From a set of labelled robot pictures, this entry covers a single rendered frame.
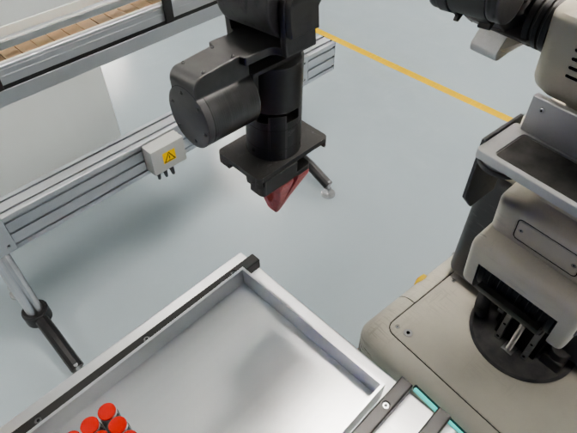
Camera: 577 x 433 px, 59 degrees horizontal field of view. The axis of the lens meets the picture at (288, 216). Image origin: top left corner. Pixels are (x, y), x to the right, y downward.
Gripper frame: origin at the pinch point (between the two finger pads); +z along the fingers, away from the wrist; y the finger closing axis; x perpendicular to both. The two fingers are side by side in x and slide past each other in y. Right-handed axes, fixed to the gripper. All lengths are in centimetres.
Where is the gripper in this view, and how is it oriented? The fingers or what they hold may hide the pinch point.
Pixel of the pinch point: (274, 204)
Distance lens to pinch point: 60.8
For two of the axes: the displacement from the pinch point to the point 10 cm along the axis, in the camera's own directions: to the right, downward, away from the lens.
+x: 7.1, 5.2, -4.7
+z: -0.2, 6.8, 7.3
